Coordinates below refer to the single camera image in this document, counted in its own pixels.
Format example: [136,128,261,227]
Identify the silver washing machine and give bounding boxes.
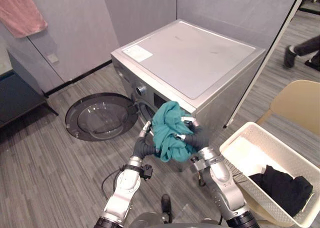
[110,18,266,173]

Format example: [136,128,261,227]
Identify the teal cloth garment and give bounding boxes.
[151,100,198,163]

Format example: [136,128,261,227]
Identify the person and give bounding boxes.
[283,34,320,72]

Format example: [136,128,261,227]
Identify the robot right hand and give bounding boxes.
[174,116,210,155]

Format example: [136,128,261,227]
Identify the cream plastic laundry basket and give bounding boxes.
[219,121,320,228]

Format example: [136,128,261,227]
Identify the round washing machine door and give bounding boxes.
[65,92,139,142]

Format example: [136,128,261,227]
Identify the white partition frame post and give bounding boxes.
[223,0,310,129]

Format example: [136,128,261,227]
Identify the black garment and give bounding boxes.
[248,164,314,218]

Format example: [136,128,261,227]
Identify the dark blue cabinet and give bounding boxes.
[0,50,60,129]

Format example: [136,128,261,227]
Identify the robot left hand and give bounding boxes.
[133,120,161,159]

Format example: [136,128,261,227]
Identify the pink towel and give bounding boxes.
[0,0,49,39]

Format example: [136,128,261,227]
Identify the beige chair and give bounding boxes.
[256,79,320,136]

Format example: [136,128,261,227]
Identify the robot body and feet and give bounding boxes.
[128,193,222,228]

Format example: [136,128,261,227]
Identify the white label sticker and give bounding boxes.
[121,44,154,63]

